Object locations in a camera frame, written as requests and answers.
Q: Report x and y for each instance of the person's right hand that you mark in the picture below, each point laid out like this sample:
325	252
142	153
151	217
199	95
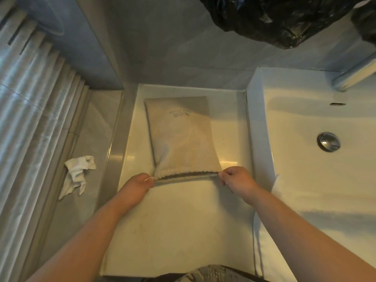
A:
241	182

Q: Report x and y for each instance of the person's left hand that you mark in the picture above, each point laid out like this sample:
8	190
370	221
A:
135	190

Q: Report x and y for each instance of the beige drawstring cloth bag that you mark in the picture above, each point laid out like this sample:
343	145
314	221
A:
182	138

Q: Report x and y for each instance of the person's left forearm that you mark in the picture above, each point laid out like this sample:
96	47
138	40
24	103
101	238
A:
88	240

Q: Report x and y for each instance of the person's right forearm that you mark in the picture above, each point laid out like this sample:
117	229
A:
314	234

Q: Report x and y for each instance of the crumpled white tissue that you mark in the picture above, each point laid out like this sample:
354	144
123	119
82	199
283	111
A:
76	170

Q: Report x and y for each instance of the white towel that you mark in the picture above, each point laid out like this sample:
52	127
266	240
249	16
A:
264	255

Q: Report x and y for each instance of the white sink basin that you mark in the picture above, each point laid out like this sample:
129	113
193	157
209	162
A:
323	187

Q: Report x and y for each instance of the chrome sink drain plug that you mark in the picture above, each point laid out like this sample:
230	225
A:
328	141

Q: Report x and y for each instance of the pleated grey curtain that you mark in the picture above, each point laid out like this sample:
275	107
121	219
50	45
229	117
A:
29	129

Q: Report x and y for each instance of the chrome faucet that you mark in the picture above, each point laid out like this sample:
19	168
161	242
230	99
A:
355	76

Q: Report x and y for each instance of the black plastic sheet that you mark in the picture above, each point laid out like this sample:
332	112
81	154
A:
279	17

